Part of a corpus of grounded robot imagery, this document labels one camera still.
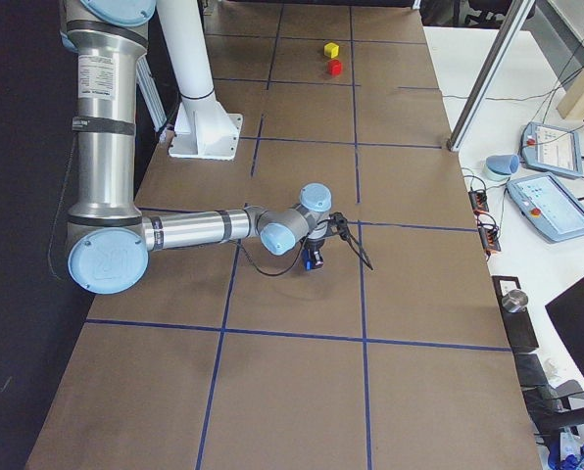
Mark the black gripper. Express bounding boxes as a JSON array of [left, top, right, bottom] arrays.
[[303, 236, 325, 270]]

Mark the far orange black connector box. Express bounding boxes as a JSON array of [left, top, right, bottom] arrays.
[[468, 189, 489, 213]]

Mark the metal cylinder weight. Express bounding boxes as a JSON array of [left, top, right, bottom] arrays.
[[501, 289, 528, 314]]

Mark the near orange black connector box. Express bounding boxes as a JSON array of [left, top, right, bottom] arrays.
[[477, 224, 501, 255]]

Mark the yellow wooden block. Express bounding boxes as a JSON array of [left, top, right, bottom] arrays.
[[323, 42, 340, 60]]

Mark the near teach pendant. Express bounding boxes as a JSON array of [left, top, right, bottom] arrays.
[[507, 172, 584, 243]]

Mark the black camera cable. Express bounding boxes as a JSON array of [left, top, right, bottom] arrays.
[[236, 217, 375, 278]]

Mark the black office chair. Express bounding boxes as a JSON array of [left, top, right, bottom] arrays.
[[513, 353, 584, 438]]

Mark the blue cup on tape roll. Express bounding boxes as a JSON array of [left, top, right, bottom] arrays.
[[483, 154, 520, 181]]

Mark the blue wooden block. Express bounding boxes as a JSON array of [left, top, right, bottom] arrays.
[[303, 250, 316, 271]]

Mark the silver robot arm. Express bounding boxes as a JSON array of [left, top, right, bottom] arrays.
[[60, 1, 333, 295]]

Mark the red wooden block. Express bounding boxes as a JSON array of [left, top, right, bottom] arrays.
[[326, 59, 343, 76]]

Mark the teach pendant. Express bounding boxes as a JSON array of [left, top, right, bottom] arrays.
[[519, 121, 583, 178], [507, 172, 584, 243]]

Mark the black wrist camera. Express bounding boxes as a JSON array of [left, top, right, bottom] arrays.
[[330, 211, 351, 241]]

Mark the aluminium frame post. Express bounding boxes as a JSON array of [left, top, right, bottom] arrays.
[[447, 0, 535, 152]]

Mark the white pillar with base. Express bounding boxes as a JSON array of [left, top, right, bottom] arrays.
[[157, 0, 243, 161]]

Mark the black box under cylinder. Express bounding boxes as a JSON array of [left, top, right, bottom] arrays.
[[492, 275, 539, 353]]

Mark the orange black connector box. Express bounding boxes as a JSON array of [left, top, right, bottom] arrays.
[[477, 224, 501, 255], [468, 189, 489, 213]]

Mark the far teach pendant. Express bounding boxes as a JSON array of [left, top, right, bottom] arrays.
[[519, 121, 583, 178]]

